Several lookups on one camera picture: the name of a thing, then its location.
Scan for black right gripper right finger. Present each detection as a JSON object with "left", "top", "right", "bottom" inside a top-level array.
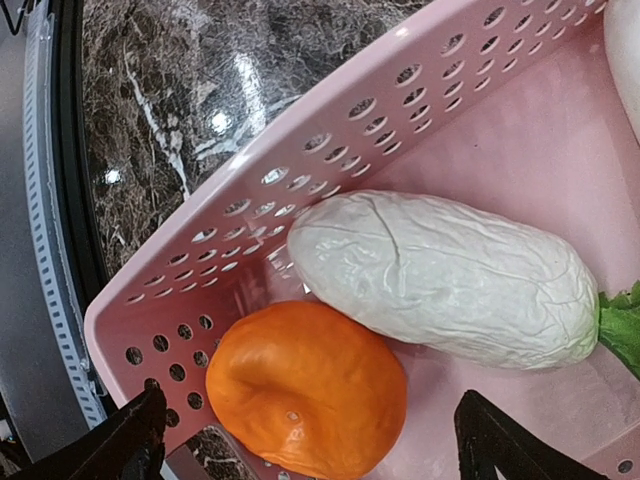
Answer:
[{"left": 454, "top": 390, "right": 605, "bottom": 480}]

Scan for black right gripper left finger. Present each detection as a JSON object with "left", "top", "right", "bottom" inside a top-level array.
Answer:
[{"left": 67, "top": 385, "right": 169, "bottom": 480}]

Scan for white radish toy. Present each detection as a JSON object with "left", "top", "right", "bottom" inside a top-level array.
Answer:
[{"left": 287, "top": 189, "right": 640, "bottom": 379}]

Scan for orange tangerine toy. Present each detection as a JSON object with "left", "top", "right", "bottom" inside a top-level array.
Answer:
[{"left": 205, "top": 301, "right": 408, "bottom": 479}]

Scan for pink plastic basket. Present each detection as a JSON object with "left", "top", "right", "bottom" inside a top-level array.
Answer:
[{"left": 85, "top": 1, "right": 639, "bottom": 479}]

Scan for white radish with green leaf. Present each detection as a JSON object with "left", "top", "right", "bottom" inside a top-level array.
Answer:
[{"left": 604, "top": 0, "right": 639, "bottom": 140}]

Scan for white slotted cable duct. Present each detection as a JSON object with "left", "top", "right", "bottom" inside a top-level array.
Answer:
[{"left": 23, "top": 4, "right": 107, "bottom": 429}]

